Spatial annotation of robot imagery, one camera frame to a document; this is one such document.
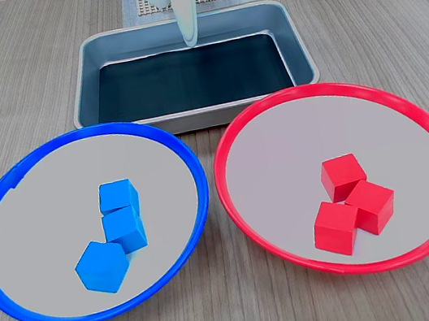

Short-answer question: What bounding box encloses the silver metal tray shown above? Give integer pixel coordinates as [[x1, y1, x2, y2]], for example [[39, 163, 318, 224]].
[[59, 0, 327, 151]]

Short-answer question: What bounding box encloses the blue cube block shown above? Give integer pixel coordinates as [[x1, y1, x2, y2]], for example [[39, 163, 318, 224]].
[[71, 235, 136, 300], [99, 203, 150, 258], [95, 176, 142, 215]]

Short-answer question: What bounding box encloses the red cube block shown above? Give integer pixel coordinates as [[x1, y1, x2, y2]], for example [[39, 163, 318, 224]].
[[317, 150, 371, 206], [341, 175, 402, 241], [307, 195, 367, 262]]

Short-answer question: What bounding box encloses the blue rimmed white dish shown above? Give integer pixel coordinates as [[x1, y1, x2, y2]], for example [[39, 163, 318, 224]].
[[0, 107, 228, 321]]

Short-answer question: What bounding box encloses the red rimmed white dish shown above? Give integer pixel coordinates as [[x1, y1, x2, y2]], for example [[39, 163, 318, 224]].
[[201, 64, 429, 297]]

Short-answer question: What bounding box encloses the black tray liner mat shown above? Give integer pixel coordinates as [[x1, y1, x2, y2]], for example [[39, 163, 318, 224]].
[[89, 28, 297, 127]]

